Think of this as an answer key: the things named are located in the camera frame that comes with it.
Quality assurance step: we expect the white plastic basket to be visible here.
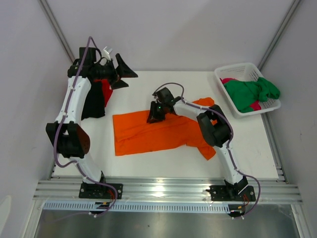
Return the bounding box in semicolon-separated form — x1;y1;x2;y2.
214;62;281;119

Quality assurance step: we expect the green t shirt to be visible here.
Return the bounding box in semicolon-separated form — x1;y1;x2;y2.
221;77;280;113

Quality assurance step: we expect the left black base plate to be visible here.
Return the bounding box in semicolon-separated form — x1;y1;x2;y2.
79;182;123;199

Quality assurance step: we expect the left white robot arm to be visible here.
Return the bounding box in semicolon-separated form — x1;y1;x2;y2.
46;47;138;198

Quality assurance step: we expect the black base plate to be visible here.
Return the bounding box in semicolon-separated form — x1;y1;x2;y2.
205;185;256;202
79;182;123;199

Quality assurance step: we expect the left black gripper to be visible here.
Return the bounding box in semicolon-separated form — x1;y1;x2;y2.
93;54;137;90

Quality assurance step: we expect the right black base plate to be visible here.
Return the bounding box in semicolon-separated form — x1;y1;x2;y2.
205;185;256;202

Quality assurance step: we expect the black folded t shirt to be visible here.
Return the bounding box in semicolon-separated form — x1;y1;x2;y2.
81;81;105;120

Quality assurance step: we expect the aluminium mounting rail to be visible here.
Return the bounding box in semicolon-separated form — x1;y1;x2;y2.
33;176;303;204

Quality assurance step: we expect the white slotted cable duct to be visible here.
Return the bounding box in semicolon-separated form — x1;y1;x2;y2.
43;200;230;214

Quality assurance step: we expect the red folded t shirt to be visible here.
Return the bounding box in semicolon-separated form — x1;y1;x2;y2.
95;79;113;107

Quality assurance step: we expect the pink t shirt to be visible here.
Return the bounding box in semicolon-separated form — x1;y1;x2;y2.
220;78;261;113

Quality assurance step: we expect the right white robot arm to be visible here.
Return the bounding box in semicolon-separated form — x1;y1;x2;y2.
147;87;248;200

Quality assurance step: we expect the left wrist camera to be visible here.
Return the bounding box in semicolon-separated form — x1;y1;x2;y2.
101;46;112;60

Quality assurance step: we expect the orange t shirt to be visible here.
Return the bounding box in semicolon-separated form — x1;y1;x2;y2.
112;110;216;160

